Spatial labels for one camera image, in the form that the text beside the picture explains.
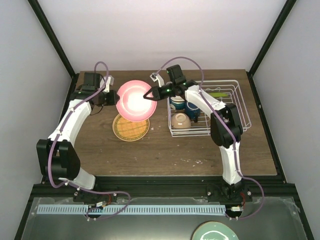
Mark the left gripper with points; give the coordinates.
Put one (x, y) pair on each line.
(112, 100)

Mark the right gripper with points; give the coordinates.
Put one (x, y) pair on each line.
(157, 96)

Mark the pink plate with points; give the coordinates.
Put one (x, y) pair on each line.
(132, 105)

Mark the teal white bowl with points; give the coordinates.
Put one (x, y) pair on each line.
(177, 103)

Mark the woven pattern plate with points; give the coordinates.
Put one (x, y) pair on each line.
(129, 131)

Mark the beige floral bowl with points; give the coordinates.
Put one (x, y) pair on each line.
(180, 121)

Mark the dark blue mug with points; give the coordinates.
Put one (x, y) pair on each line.
(192, 111)

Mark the green plate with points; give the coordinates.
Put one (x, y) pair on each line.
(219, 95)

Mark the white wire dish rack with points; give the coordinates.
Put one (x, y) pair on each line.
(202, 127)

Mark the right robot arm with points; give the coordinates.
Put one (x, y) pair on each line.
(225, 124)

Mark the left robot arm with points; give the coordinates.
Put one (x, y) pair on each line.
(57, 156)

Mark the light blue slotted strip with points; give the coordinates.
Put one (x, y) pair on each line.
(73, 209)

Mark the teal plate on wood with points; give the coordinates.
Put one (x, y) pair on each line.
(213, 230)

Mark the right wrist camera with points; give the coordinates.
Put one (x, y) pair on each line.
(156, 78)

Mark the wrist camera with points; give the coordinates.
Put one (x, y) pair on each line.
(109, 81)
(156, 78)

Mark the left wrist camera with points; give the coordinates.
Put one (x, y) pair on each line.
(109, 81)

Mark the black left frame post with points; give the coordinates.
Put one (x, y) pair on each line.
(43, 20)

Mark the black frame post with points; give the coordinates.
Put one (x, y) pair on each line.
(280, 20)
(43, 20)

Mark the black right frame post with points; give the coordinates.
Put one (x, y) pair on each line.
(280, 20)

